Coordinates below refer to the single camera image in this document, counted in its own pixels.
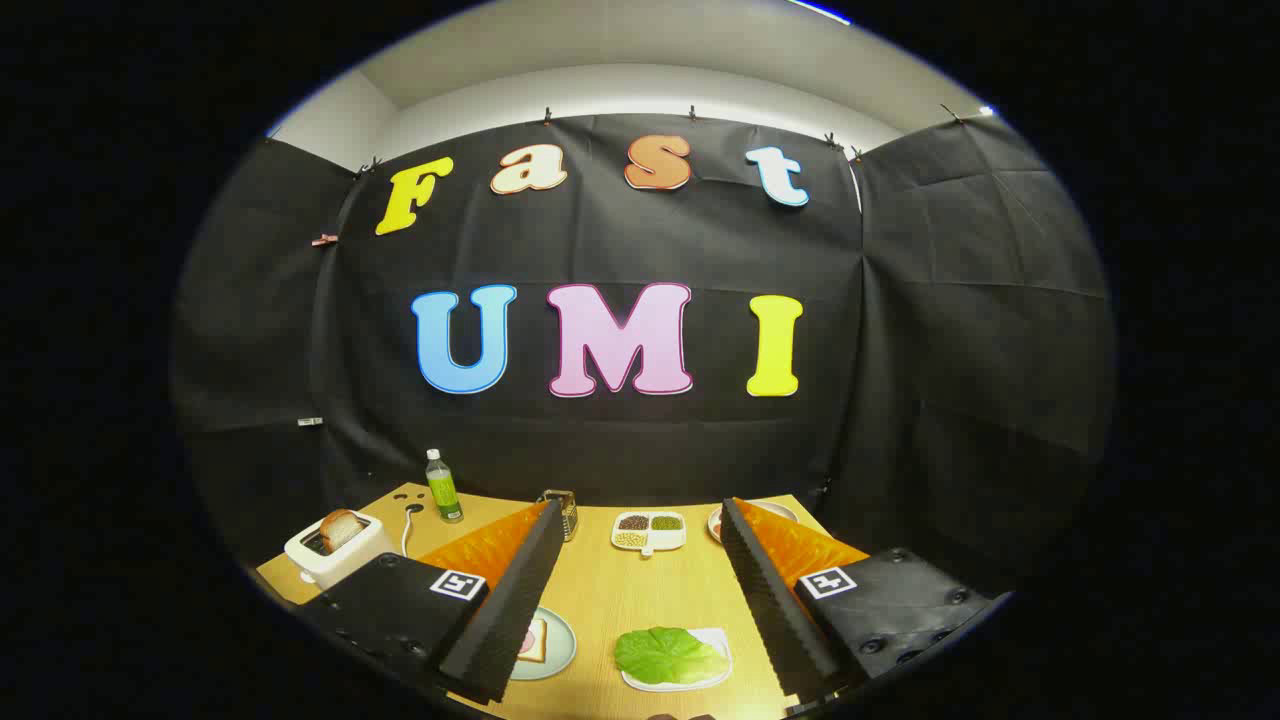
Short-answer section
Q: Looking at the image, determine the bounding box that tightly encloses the white leaf-shaped plate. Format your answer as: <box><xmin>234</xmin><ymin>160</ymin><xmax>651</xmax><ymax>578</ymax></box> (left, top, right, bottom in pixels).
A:
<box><xmin>620</xmin><ymin>628</ymin><xmax>734</xmax><ymax>693</ymax></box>

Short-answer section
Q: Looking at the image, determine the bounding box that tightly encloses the white toaster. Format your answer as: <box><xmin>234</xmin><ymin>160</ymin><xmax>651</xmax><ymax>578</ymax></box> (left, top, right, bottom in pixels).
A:
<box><xmin>284</xmin><ymin>510</ymin><xmax>396</xmax><ymax>591</ymax></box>

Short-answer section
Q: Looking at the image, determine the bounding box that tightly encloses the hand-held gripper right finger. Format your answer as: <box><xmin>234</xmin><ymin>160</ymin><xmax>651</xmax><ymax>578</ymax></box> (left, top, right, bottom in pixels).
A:
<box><xmin>720</xmin><ymin>497</ymin><xmax>1013</xmax><ymax>706</ymax></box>

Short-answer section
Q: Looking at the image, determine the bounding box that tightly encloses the green label plastic bottle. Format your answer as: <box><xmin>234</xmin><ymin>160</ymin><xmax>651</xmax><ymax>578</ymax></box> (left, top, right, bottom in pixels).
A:
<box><xmin>425</xmin><ymin>449</ymin><xmax>465</xmax><ymax>524</ymax></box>

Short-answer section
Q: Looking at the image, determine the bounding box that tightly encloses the toasted bread slice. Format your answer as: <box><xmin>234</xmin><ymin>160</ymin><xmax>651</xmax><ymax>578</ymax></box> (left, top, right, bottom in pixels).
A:
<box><xmin>320</xmin><ymin>509</ymin><xmax>366</xmax><ymax>554</ymax></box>

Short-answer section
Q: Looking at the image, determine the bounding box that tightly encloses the green lettuce leaf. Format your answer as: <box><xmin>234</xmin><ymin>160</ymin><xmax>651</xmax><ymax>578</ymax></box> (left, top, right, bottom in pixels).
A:
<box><xmin>614</xmin><ymin>627</ymin><xmax>729</xmax><ymax>686</ymax></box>

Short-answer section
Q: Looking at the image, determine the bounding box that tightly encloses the white divided dish of beans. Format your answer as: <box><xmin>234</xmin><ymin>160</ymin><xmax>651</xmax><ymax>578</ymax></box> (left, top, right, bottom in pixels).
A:
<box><xmin>611</xmin><ymin>511</ymin><xmax>688</xmax><ymax>557</ymax></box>

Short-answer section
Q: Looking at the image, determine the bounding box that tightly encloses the white oval plate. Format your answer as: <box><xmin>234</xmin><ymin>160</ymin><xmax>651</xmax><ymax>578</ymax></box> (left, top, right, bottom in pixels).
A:
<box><xmin>707</xmin><ymin>500</ymin><xmax>799</xmax><ymax>544</ymax></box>

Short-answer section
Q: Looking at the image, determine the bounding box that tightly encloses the pale green round plate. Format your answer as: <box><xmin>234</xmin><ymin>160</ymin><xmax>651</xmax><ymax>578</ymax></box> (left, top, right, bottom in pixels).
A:
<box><xmin>510</xmin><ymin>606</ymin><xmax>578</xmax><ymax>682</ymax></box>

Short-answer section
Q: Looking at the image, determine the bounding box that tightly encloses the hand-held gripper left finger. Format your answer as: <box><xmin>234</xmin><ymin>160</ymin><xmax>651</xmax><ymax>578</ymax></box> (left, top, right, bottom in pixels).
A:
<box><xmin>298</xmin><ymin>500</ymin><xmax>567</xmax><ymax>705</ymax></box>

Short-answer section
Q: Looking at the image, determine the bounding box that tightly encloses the black backdrop cloth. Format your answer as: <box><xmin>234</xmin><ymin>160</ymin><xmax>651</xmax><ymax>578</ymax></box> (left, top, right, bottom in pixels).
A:
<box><xmin>170</xmin><ymin>113</ymin><xmax>1116</xmax><ymax>601</ymax></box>

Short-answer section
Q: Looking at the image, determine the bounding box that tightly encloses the metal utensil holder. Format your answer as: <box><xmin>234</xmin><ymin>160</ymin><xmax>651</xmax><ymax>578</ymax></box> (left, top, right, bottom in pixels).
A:
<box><xmin>538</xmin><ymin>489</ymin><xmax>580</xmax><ymax>543</ymax></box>

